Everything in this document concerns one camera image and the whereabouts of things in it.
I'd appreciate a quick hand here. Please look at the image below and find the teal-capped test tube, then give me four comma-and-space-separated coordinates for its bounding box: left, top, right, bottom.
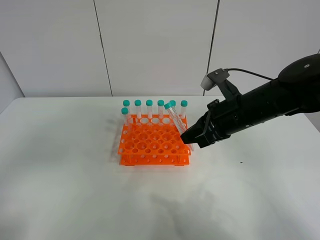
164, 101, 187, 135

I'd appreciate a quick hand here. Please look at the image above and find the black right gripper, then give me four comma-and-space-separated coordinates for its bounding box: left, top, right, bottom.
180, 94, 247, 149

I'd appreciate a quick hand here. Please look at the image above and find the orange test tube rack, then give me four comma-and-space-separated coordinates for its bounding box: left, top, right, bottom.
117, 114, 191, 166

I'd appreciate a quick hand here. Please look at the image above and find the black right camera cable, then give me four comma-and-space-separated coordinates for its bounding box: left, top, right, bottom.
226, 68, 273, 81

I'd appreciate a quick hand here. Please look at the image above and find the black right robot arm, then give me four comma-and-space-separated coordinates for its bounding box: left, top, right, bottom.
180, 54, 320, 148

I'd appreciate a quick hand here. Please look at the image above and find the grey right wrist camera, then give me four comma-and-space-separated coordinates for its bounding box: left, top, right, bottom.
200, 68, 242, 101

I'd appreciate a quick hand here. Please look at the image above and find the second row teal-capped tube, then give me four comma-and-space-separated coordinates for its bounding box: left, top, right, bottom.
121, 107, 132, 131

